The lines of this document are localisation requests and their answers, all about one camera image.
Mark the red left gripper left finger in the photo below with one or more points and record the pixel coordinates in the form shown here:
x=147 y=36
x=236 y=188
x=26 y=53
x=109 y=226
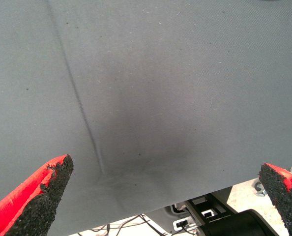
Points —
x=25 y=209

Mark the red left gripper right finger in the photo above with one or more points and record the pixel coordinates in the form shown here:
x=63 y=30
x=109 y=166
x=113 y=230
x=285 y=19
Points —
x=283 y=196

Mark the dark grey table cloth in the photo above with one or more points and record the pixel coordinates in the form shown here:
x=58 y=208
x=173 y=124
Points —
x=146 y=73

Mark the small metal floor bracket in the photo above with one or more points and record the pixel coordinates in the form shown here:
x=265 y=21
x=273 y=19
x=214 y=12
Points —
x=260 y=191

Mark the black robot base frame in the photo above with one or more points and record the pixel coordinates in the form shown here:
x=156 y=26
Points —
x=234 y=225

